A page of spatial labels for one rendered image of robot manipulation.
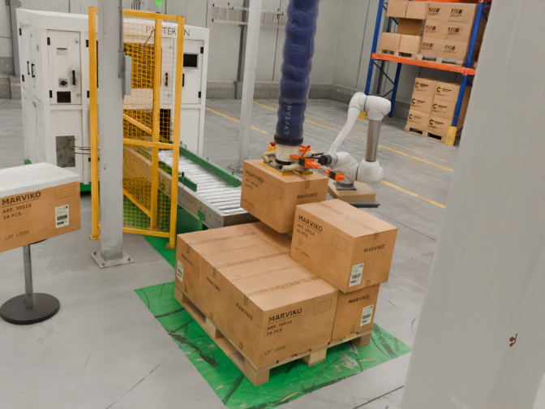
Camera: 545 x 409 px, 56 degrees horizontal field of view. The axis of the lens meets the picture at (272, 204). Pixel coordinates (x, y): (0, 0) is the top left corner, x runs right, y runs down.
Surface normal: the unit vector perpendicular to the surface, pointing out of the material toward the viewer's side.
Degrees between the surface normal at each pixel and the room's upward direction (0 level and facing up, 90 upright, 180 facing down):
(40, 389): 0
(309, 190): 90
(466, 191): 90
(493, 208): 90
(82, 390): 0
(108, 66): 90
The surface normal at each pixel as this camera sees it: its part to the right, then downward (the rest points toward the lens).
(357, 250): 0.58, 0.33
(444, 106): -0.83, 0.07
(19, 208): 0.81, 0.27
